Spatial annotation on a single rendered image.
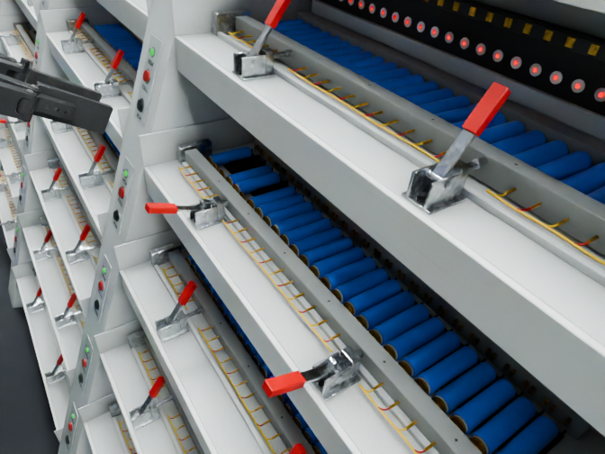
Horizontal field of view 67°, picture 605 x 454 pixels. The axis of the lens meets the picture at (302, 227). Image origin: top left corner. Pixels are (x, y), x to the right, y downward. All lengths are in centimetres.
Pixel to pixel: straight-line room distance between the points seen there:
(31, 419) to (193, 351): 84
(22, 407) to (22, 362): 16
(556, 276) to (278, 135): 27
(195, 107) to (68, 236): 59
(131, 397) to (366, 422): 52
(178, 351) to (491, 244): 47
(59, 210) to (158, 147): 62
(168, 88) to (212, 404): 42
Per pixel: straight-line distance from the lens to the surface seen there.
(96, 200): 97
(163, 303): 73
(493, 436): 42
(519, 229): 34
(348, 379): 43
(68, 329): 122
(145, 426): 82
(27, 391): 152
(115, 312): 86
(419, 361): 44
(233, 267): 52
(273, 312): 47
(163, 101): 67
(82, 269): 109
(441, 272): 32
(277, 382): 37
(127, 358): 90
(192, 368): 65
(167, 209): 55
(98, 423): 106
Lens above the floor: 116
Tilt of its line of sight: 25 degrees down
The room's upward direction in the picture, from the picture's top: 23 degrees clockwise
